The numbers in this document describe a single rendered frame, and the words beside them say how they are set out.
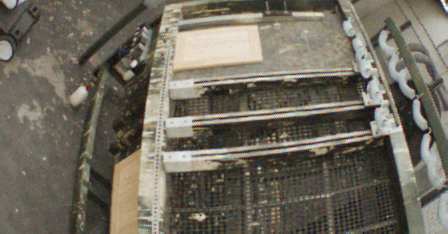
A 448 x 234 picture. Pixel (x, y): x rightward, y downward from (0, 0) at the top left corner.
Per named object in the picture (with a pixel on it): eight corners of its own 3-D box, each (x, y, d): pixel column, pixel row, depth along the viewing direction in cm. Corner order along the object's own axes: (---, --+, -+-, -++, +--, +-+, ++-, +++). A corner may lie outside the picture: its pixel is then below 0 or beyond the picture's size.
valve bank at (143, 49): (123, 31, 333) (148, 11, 324) (136, 43, 341) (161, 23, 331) (110, 76, 296) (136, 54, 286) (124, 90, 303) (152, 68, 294)
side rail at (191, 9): (183, 14, 356) (181, 2, 349) (334, 7, 349) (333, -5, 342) (182, 18, 352) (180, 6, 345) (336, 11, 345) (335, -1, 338)
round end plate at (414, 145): (343, 110, 336) (419, 57, 304) (346, 115, 339) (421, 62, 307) (358, 198, 276) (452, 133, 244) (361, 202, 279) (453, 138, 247)
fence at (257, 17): (179, 25, 334) (178, 21, 331) (322, 17, 328) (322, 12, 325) (179, 29, 330) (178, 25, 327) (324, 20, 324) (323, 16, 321)
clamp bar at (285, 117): (168, 126, 264) (160, 88, 248) (387, 104, 256) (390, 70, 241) (168, 141, 256) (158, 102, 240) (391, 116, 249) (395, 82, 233)
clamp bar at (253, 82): (172, 89, 285) (165, 53, 269) (377, 73, 277) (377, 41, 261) (170, 102, 277) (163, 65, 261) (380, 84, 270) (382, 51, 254)
